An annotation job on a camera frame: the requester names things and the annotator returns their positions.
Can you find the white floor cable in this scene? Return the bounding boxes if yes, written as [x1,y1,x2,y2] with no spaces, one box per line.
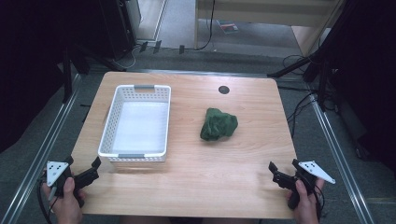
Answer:
[112,43,139,70]

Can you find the person's right hand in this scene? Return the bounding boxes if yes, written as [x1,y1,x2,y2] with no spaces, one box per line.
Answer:
[286,178,326,224]

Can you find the light wooden furniture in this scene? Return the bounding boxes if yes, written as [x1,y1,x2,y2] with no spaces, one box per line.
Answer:
[194,0,345,58]

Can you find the white plastic basket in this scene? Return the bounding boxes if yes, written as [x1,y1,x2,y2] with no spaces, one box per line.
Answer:
[97,84,172,163]

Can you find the colourful booklet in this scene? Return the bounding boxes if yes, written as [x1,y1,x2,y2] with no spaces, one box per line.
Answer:
[216,20,240,35]

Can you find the black floor cables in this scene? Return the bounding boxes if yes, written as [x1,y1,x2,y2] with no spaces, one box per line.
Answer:
[276,54,325,138]

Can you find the black cabinet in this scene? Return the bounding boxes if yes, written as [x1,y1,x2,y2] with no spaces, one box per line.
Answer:
[98,0,143,61]

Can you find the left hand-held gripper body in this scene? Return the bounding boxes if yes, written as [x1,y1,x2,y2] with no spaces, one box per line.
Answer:
[46,160,101,208]

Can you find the dark curtain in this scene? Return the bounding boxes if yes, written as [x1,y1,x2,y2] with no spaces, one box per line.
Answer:
[320,0,396,172]
[0,0,108,154]

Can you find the black hanging cable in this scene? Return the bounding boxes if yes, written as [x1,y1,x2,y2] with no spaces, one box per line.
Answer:
[197,0,217,51]

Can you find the metal floor rail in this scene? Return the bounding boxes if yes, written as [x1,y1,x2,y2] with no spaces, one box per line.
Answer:
[0,74,82,224]
[306,83,376,224]

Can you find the green cloth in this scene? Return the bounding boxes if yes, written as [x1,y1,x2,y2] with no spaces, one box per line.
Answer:
[199,107,239,142]

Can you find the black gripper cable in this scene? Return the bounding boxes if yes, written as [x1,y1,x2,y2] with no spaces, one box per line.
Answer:
[36,175,54,224]
[313,185,325,220]

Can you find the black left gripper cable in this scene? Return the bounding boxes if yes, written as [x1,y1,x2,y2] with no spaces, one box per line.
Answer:
[36,175,54,224]

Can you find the black tripod stand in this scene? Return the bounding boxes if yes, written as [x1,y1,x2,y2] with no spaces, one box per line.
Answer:
[266,0,359,113]

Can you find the person's left hand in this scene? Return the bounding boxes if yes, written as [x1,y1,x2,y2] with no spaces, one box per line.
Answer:
[41,176,87,224]

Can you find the black metal stand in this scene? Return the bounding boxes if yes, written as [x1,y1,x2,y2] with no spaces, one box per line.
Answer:
[61,43,127,105]

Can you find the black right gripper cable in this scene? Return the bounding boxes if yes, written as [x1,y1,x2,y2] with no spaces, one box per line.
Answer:
[313,185,325,220]

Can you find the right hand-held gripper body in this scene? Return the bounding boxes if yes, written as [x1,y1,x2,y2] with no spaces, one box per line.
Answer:
[272,160,337,210]

